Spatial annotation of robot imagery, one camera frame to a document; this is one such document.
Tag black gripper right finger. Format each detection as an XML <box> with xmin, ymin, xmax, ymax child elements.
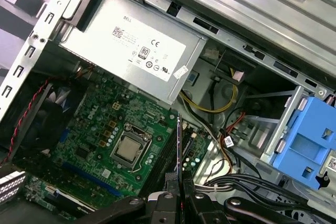
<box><xmin>183</xmin><ymin>175</ymin><xmax>302</xmax><ymax>224</ymax></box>

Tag RAM slot with white clips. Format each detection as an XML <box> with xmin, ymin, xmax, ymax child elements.
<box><xmin>151</xmin><ymin>129</ymin><xmax>179</xmax><ymax>193</ymax></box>

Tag silver metal disk bay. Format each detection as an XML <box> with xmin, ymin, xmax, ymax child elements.
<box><xmin>244</xmin><ymin>86</ymin><xmax>308</xmax><ymax>162</ymax></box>

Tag thin wire locking lever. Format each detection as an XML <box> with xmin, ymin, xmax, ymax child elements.
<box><xmin>127</xmin><ymin>124</ymin><xmax>153</xmax><ymax>174</ymax></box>

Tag white power supply label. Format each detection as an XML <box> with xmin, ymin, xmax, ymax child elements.
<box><xmin>86</xmin><ymin>14</ymin><xmax>187</xmax><ymax>82</ymax></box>

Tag black case fan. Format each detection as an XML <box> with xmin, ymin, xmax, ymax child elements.
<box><xmin>0</xmin><ymin>77</ymin><xmax>74</xmax><ymax>162</ymax></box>

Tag green Dell motherboard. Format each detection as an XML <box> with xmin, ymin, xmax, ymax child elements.
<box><xmin>13</xmin><ymin>73</ymin><xmax>215</xmax><ymax>217</ymax></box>

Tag silver metal PC case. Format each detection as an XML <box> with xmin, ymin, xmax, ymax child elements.
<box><xmin>0</xmin><ymin>0</ymin><xmax>336</xmax><ymax>224</ymax></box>

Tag black graphics card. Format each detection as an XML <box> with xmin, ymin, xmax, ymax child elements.
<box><xmin>43</xmin><ymin>183</ymin><xmax>97</xmax><ymax>213</ymax></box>

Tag blue plastic disk carrier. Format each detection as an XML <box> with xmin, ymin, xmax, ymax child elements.
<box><xmin>272</xmin><ymin>97</ymin><xmax>336</xmax><ymax>190</ymax></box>

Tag RAM slot with black clips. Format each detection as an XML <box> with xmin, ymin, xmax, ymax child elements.
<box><xmin>143</xmin><ymin>126</ymin><xmax>174</xmax><ymax>196</ymax></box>

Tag black white wire bundle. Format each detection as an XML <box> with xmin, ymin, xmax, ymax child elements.
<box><xmin>181</xmin><ymin>90</ymin><xmax>229</xmax><ymax>162</ymax></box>

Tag red orange wires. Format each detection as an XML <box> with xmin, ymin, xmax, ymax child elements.
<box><xmin>220</xmin><ymin>112</ymin><xmax>246</xmax><ymax>175</ymax></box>

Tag yellow wire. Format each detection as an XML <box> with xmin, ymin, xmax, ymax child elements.
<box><xmin>180</xmin><ymin>68</ymin><xmax>239</xmax><ymax>113</ymax></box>

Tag silver CPU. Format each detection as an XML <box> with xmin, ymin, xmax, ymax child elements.
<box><xmin>115</xmin><ymin>136</ymin><xmax>145</xmax><ymax>162</ymax></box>

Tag green RAM stick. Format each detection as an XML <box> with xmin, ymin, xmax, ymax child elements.
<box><xmin>176</xmin><ymin>112</ymin><xmax>184</xmax><ymax>183</ymax></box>

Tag small white barcode sticker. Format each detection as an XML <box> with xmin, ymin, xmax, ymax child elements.
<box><xmin>173</xmin><ymin>65</ymin><xmax>188</xmax><ymax>79</ymax></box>

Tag grey power supply unit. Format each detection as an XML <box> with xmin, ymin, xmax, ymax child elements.
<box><xmin>58</xmin><ymin>0</ymin><xmax>208</xmax><ymax>105</ymax></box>

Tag metal socket cover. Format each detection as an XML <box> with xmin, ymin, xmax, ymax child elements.
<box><xmin>109</xmin><ymin>122</ymin><xmax>153</xmax><ymax>170</ymax></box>

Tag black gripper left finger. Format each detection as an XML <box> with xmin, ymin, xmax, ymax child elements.
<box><xmin>76</xmin><ymin>172</ymin><xmax>183</xmax><ymax>224</ymax></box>

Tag red black twisted wire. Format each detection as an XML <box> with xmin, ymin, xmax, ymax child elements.
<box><xmin>0</xmin><ymin>76</ymin><xmax>62</xmax><ymax>166</ymax></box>

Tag black plastic housing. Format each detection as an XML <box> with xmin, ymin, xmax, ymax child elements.
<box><xmin>217</xmin><ymin>49</ymin><xmax>250</xmax><ymax>83</ymax></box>

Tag black cable bundle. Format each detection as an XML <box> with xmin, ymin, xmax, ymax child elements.
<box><xmin>204</xmin><ymin>171</ymin><xmax>336</xmax><ymax>209</ymax></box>

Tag vented silver slot bracket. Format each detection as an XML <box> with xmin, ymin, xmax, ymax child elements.
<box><xmin>0</xmin><ymin>170</ymin><xmax>27</xmax><ymax>204</ymax></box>

